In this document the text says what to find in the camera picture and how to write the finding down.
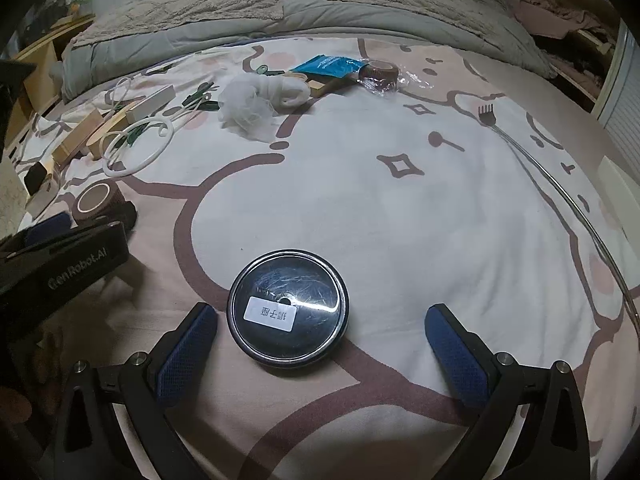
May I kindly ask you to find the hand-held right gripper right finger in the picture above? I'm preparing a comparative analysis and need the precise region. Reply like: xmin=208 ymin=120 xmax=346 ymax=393
xmin=424 ymin=302 xmax=591 ymax=480

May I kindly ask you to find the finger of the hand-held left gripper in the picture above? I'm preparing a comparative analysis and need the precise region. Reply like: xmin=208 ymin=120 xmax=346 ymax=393
xmin=24 ymin=211 xmax=74 ymax=249

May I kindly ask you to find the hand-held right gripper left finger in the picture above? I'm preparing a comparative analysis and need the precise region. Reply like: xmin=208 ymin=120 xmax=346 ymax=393
xmin=52 ymin=301 xmax=219 ymax=480

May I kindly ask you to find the brown bandage roll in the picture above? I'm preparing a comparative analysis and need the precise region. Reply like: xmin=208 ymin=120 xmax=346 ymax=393
xmin=74 ymin=182 xmax=138 ymax=231
xmin=357 ymin=60 xmax=401 ymax=92

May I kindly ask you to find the black round tin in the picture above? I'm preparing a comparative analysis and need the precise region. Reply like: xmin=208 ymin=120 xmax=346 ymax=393
xmin=226 ymin=250 xmax=349 ymax=372

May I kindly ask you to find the person's left hand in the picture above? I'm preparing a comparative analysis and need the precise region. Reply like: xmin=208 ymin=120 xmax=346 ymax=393
xmin=0 ymin=327 xmax=67 ymax=441

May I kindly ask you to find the yellow and white box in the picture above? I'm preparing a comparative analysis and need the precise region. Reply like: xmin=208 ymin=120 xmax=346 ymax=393
xmin=25 ymin=160 xmax=64 ymax=218

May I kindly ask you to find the small black cube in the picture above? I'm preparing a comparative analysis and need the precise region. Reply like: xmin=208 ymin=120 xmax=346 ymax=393
xmin=23 ymin=164 xmax=47 ymax=196

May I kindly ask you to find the rectangular wooden block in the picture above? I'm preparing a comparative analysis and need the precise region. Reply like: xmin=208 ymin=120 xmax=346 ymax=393
xmin=52 ymin=108 xmax=104 ymax=166

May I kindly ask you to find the printed blanket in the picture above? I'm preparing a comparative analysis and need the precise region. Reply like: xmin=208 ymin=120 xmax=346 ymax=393
xmin=10 ymin=35 xmax=640 ymax=480

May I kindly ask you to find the white long box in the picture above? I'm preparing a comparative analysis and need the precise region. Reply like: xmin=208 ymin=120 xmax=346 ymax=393
xmin=125 ymin=85 xmax=175 ymax=124

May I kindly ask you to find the wooden bedside shelf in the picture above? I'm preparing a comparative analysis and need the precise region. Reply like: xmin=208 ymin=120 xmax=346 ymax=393
xmin=10 ymin=15 xmax=97 ymax=117

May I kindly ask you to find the metal back scratcher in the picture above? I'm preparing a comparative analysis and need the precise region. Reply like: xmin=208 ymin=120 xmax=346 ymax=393
xmin=477 ymin=104 xmax=640 ymax=331

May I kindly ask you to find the white mesh cloth bundle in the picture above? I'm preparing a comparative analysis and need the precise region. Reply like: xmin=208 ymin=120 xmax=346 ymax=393
xmin=217 ymin=72 xmax=311 ymax=141

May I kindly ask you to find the brown bandage roll in wrap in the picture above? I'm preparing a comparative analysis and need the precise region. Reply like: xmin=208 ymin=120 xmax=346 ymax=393
xmin=357 ymin=60 xmax=401 ymax=92

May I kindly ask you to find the flat wooden board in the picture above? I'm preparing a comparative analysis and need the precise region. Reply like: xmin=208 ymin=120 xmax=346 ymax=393
xmin=280 ymin=72 xmax=342 ymax=99

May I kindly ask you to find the white ribbed panel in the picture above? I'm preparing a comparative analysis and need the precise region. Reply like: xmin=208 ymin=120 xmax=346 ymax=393
xmin=597 ymin=20 xmax=640 ymax=147

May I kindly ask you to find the blue foil packet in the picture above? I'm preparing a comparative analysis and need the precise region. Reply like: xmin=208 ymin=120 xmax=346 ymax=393
xmin=290 ymin=55 xmax=368 ymax=81

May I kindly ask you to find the grey duvet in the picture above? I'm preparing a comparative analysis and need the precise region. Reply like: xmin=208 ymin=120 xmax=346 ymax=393
xmin=60 ymin=0 xmax=558 ymax=103

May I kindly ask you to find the pink clothes pile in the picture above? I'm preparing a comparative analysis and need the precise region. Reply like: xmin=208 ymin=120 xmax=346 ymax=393
xmin=507 ymin=0 xmax=603 ymax=37

